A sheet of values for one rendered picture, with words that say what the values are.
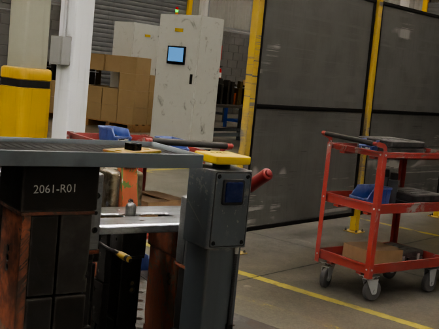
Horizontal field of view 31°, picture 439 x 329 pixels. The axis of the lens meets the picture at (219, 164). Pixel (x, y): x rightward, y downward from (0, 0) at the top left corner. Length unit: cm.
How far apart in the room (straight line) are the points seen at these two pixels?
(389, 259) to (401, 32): 292
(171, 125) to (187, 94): 53
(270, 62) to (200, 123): 588
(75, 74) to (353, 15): 248
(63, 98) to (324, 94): 215
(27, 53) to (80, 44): 317
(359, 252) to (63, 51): 224
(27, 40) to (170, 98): 376
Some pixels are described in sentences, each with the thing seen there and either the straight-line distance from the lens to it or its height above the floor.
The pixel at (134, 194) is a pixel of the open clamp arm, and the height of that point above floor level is 102.
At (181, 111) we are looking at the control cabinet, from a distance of 1158.
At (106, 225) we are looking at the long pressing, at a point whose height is 100.
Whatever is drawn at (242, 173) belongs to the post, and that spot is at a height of 114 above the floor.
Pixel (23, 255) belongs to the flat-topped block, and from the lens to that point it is 101.
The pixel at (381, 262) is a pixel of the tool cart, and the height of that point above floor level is 22.
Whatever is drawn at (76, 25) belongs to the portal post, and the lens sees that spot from 528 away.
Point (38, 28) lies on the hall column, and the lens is 852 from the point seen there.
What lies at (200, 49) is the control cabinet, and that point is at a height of 152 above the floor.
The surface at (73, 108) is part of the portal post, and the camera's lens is 530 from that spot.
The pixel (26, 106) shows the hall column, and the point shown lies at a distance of 841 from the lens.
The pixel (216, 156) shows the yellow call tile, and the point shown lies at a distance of 112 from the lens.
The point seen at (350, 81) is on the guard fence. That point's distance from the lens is 672.
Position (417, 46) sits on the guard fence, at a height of 166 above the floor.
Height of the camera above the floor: 128
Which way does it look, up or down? 7 degrees down
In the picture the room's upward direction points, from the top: 6 degrees clockwise
